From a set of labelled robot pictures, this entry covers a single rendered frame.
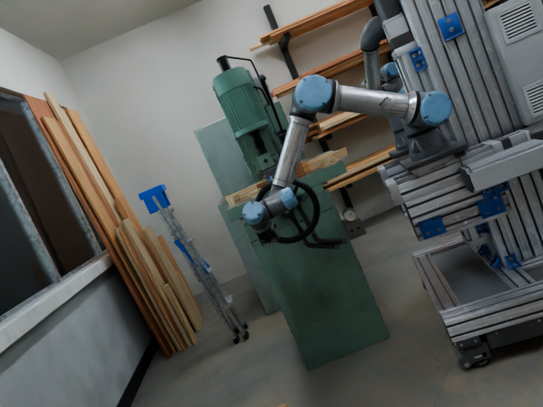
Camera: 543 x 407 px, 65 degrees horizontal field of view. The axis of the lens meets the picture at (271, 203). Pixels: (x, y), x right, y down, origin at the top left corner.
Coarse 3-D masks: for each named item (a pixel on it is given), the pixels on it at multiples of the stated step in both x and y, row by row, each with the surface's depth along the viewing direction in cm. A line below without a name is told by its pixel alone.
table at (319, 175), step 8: (320, 168) 208; (328, 168) 201; (336, 168) 201; (344, 168) 201; (304, 176) 203; (312, 176) 201; (320, 176) 201; (328, 176) 201; (336, 176) 201; (312, 184) 202; (304, 192) 193; (248, 200) 204; (232, 208) 203; (240, 208) 203; (232, 216) 203; (240, 216) 203
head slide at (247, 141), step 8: (264, 128) 223; (248, 136) 223; (264, 136) 224; (248, 144) 224; (272, 144) 224; (248, 152) 224; (256, 152) 224; (272, 152) 224; (256, 160) 225; (256, 168) 225
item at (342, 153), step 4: (344, 148) 215; (336, 152) 215; (340, 152) 215; (344, 152) 215; (328, 156) 216; (332, 156) 216; (336, 156) 216; (340, 156) 216; (344, 156) 216; (316, 160) 216; (320, 160) 216; (308, 164) 216; (312, 164) 216; (316, 164) 216; (320, 164) 216; (312, 168) 216; (316, 168) 216; (252, 188) 217; (256, 188) 217; (248, 192) 217; (248, 196) 218
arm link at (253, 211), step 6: (246, 204) 148; (252, 204) 148; (258, 204) 147; (246, 210) 148; (252, 210) 147; (258, 210) 147; (264, 210) 148; (246, 216) 147; (252, 216) 146; (258, 216) 146; (264, 216) 149; (270, 216) 150; (252, 222) 148; (258, 222) 148; (264, 222) 151; (252, 228) 156; (258, 228) 154
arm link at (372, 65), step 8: (376, 16) 204; (368, 24) 204; (376, 24) 202; (368, 32) 205; (376, 32) 203; (384, 32) 204; (360, 40) 211; (368, 40) 206; (376, 40) 206; (360, 48) 214; (368, 48) 209; (376, 48) 210; (368, 56) 214; (376, 56) 214; (368, 64) 218; (376, 64) 218; (368, 72) 222; (376, 72) 221; (368, 80) 226; (376, 80) 225; (368, 88) 230; (376, 88) 229
